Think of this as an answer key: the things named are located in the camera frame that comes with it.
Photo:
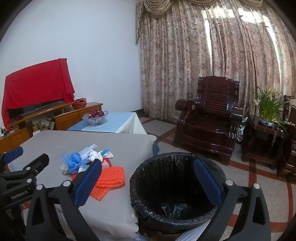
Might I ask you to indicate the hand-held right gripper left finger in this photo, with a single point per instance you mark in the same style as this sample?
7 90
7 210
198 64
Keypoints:
87 183

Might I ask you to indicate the trash bin with black liner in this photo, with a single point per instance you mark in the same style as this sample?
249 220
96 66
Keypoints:
173 180

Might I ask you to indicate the dark wooden chair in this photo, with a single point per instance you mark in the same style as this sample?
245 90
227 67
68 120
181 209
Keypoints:
291 157

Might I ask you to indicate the blue plastic bag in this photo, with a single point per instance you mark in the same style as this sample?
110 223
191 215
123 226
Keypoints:
74 160

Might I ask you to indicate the red basket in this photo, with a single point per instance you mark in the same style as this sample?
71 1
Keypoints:
79 103

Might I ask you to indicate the red cloth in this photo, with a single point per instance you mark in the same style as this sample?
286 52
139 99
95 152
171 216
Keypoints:
34 81

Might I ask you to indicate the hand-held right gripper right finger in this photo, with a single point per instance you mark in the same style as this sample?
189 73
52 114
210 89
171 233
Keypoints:
207 183

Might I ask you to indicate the glass fruit bowl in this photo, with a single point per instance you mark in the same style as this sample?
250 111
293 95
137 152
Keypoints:
97 121

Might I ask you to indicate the red apple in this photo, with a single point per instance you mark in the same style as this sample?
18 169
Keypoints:
100 114
93 111

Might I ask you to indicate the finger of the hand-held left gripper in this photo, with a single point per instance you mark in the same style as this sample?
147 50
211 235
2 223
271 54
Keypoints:
37 165
13 154

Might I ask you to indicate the small table light-blue cloth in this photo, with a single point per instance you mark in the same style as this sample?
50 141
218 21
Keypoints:
122 120

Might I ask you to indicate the black television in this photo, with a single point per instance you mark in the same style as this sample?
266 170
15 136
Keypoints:
30 109

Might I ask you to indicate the orange foam net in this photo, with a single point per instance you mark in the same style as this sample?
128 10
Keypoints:
111 178

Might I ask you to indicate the wooden television cabinet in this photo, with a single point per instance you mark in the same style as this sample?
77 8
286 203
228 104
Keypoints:
67 118

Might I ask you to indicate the red and white packet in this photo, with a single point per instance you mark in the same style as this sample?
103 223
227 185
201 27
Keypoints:
106 162

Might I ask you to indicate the patterned beige curtain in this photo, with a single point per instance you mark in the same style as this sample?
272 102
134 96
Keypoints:
180 58

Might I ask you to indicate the potted green plant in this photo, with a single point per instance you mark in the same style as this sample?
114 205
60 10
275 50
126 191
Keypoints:
269 102

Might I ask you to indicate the dark wooden armchair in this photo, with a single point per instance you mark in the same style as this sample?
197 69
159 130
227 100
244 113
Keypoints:
208 125

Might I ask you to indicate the blue and white wrapper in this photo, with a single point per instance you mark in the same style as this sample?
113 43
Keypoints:
106 152

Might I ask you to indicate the plastic bag beside armchair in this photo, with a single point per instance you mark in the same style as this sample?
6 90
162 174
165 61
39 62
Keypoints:
241 131

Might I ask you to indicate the dark wooden side table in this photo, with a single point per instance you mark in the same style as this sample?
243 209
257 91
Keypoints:
261 139

